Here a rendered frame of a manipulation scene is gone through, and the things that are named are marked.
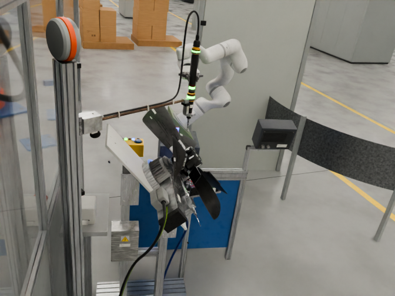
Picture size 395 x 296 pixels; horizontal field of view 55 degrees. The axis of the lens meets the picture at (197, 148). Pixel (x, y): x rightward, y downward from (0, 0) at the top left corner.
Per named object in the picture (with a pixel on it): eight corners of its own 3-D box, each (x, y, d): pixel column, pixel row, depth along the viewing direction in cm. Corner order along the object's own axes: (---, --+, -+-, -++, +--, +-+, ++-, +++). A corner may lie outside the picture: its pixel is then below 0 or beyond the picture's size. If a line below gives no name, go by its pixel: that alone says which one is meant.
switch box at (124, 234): (110, 262, 214) (111, 231, 204) (111, 251, 222) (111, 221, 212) (137, 261, 217) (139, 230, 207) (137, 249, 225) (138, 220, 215)
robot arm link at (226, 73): (213, 105, 287) (201, 89, 291) (225, 99, 292) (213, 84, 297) (233, 61, 244) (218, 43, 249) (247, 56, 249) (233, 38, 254)
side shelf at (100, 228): (60, 237, 197) (59, 232, 196) (68, 197, 228) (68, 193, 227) (107, 236, 202) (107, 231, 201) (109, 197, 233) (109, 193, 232)
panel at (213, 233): (125, 251, 293) (127, 178, 264) (125, 250, 294) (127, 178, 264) (227, 247, 310) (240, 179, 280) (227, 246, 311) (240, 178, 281)
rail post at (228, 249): (225, 259, 314) (240, 180, 279) (224, 256, 318) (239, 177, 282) (230, 259, 315) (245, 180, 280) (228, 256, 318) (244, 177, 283)
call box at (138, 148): (119, 158, 250) (119, 144, 245) (119, 151, 258) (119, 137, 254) (143, 158, 253) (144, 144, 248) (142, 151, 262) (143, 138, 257)
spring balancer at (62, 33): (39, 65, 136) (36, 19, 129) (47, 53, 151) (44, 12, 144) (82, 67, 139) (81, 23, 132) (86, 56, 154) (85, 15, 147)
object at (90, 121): (81, 137, 160) (80, 118, 156) (73, 131, 164) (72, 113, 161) (102, 131, 167) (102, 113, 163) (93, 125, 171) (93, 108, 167)
